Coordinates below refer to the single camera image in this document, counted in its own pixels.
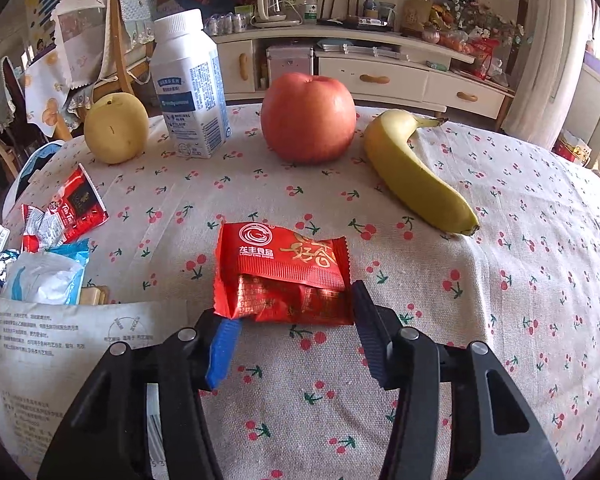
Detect glass kettle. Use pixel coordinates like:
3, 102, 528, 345
251, 0, 302, 29

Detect artificial flower bunch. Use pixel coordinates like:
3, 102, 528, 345
449, 0, 523, 47

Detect blue white wrapper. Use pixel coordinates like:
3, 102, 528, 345
0, 238, 91, 306

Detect yellow pear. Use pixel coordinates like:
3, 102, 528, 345
83, 92, 150, 165

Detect row of small bottles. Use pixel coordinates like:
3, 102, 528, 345
205, 12, 251, 36

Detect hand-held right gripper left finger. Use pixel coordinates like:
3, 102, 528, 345
37, 307, 243, 480

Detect bag of oranges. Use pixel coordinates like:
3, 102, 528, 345
422, 25, 473, 54

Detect cherry print tablecloth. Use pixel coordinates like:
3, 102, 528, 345
2, 102, 600, 480

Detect small wooden block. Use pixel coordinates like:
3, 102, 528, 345
80, 285, 110, 306

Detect red plastic bag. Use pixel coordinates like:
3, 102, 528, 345
472, 37, 502, 81

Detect red gift box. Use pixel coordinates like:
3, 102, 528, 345
552, 131, 592, 167

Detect white box appliance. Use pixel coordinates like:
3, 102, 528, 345
266, 44, 314, 91

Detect blue white cushion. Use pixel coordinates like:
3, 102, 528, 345
17, 142, 63, 186

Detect dark hanging clothes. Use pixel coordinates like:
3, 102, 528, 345
0, 57, 31, 188

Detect beige curtain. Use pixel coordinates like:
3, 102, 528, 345
502, 0, 597, 151

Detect cream tv cabinet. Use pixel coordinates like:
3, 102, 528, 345
207, 24, 516, 121

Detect red apple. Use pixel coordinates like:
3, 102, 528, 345
260, 72, 357, 164

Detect crumpled red white wrapper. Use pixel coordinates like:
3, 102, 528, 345
20, 203, 63, 253

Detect wooden chair with cloths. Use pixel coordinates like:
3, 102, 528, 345
54, 0, 126, 88

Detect white blue milk bottle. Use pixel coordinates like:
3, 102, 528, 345
150, 8, 231, 159

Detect brown gift bag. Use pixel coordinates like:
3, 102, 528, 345
401, 0, 434, 37

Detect light blue lace cover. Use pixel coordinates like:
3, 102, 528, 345
112, 0, 159, 52

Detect red black sachet wrapper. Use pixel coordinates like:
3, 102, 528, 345
45, 162, 109, 241

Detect dining table with cloth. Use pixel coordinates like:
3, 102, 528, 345
24, 50, 83, 137

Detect white printed paper sheet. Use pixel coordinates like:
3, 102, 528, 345
0, 292, 188, 466

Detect yellow banana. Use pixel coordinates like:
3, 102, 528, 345
363, 108, 481, 236

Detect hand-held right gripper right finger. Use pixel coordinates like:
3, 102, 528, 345
350, 280, 566, 480

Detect red snack packet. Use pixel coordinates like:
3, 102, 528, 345
212, 220, 356, 326

